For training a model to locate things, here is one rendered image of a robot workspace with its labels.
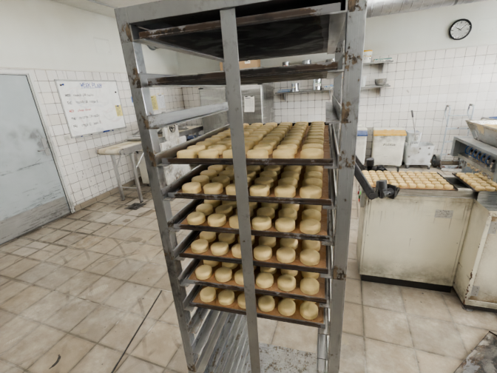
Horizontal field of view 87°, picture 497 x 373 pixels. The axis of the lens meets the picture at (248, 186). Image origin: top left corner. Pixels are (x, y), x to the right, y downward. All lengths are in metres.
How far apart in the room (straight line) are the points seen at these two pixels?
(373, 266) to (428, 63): 4.50
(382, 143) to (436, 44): 1.93
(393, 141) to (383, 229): 3.40
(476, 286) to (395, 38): 4.68
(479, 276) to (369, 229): 0.75
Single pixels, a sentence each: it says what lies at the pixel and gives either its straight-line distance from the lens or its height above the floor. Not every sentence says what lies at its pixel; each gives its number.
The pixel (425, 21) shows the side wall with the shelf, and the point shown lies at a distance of 6.28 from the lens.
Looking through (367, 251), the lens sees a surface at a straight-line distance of 2.47.
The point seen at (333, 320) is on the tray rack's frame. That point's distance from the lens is 0.77.
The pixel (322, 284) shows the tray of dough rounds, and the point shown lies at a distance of 0.80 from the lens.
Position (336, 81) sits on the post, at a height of 1.65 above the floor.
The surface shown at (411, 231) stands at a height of 0.55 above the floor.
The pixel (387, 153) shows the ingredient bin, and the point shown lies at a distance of 5.65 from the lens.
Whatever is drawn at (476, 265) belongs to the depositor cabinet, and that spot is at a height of 0.43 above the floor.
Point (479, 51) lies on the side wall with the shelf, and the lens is 6.44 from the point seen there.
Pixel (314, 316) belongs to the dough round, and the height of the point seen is 1.05.
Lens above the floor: 1.65
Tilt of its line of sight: 20 degrees down
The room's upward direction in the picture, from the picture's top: 4 degrees counter-clockwise
